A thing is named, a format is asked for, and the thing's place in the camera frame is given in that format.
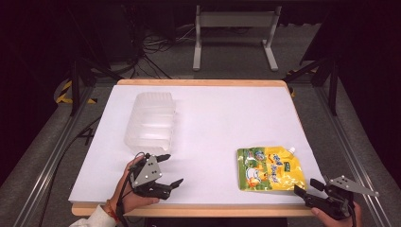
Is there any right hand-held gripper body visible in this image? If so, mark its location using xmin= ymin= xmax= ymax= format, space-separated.
xmin=305 ymin=175 xmax=380 ymax=221

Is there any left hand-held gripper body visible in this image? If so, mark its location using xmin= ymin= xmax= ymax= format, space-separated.
xmin=130 ymin=153 xmax=173 ymax=201

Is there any yellow green spout pouch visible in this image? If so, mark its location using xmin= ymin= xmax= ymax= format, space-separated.
xmin=236 ymin=146 xmax=307 ymax=192

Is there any person's right hand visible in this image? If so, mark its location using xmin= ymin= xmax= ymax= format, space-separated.
xmin=310 ymin=202 xmax=363 ymax=227

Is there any person's left hand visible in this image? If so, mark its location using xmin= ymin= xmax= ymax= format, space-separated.
xmin=110 ymin=157 xmax=161 ymax=216

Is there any translucent plastic container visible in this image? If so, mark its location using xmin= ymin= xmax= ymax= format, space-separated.
xmin=124 ymin=91 xmax=177 ymax=156

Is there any white table sheet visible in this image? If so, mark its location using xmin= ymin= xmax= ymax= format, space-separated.
xmin=67 ymin=84 xmax=327 ymax=205

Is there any black tripod stand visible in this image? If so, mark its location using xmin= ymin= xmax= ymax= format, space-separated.
xmin=66 ymin=6 xmax=125 ymax=117
xmin=283 ymin=56 xmax=340 ymax=117

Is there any yellow black hazard tape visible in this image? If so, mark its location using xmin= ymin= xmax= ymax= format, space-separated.
xmin=55 ymin=79 xmax=97 ymax=105

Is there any white metal stand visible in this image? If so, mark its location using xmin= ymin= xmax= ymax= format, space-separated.
xmin=192 ymin=4 xmax=283 ymax=73

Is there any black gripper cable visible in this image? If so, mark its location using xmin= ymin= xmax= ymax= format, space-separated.
xmin=115 ymin=152 xmax=147 ymax=227

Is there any aluminium floor rail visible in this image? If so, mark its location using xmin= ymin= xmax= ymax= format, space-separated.
xmin=315 ymin=84 xmax=392 ymax=227
xmin=12 ymin=84 xmax=96 ymax=227

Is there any red orange bracelet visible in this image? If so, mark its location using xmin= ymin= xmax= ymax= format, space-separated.
xmin=105 ymin=199 xmax=120 ymax=223

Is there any black floor cable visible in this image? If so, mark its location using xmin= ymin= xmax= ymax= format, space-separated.
xmin=37 ymin=115 xmax=102 ymax=227

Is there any bundle of black cables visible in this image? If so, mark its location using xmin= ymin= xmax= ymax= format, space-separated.
xmin=124 ymin=23 xmax=197 ymax=80

